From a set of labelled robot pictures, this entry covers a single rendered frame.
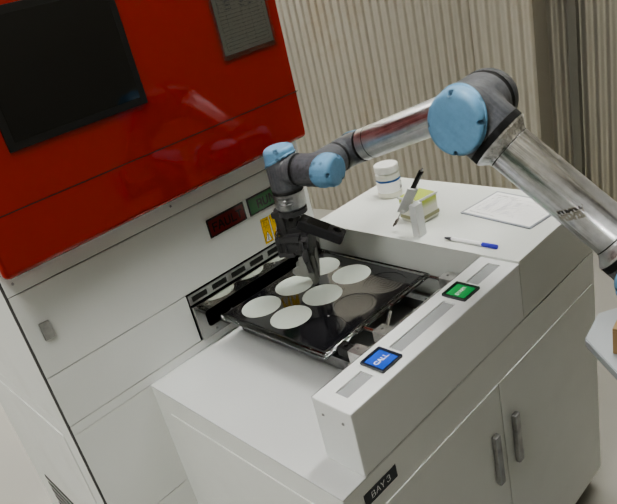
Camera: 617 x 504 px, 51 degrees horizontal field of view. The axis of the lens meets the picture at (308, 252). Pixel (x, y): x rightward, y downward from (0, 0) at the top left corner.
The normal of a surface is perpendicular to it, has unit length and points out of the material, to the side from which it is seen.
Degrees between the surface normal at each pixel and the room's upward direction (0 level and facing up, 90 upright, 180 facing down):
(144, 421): 90
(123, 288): 90
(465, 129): 84
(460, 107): 84
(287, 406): 0
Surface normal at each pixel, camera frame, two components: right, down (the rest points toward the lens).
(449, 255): -0.69, 0.44
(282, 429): -0.22, -0.88
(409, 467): 0.69, 0.16
